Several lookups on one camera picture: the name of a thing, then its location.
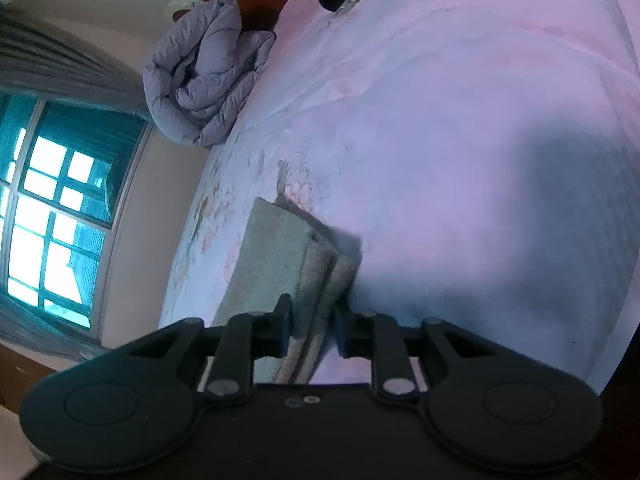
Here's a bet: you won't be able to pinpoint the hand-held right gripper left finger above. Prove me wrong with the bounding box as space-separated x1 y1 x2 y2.
126 294 294 404

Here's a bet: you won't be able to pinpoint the grey curtain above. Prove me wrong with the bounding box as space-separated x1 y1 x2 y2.
0 294 103 363
0 7 148 121

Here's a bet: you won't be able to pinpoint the rolled grey quilt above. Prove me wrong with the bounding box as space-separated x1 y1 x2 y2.
142 0 277 147

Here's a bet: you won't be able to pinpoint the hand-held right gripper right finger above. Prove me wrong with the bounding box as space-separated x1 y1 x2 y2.
333 305 502 404

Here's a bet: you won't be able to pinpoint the bed with pink floral sheet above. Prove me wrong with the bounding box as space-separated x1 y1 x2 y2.
157 0 637 396

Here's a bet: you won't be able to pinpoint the window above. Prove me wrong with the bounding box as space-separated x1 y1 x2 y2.
0 92 154 332

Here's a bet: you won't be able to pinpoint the grey pants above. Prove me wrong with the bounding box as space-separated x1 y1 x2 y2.
212 196 364 386

